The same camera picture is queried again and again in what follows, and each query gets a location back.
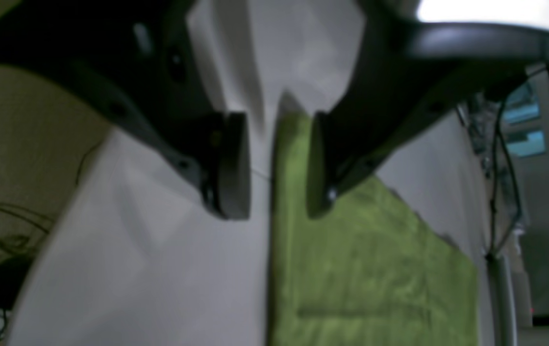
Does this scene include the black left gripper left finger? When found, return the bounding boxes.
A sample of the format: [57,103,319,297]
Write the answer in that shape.
[0,0,251,221]

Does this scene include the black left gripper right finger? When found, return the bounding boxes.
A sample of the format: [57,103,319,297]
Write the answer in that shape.
[307,0,549,219]

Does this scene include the green T-shirt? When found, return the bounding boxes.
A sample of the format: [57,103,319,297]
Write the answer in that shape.
[266,91,480,346]

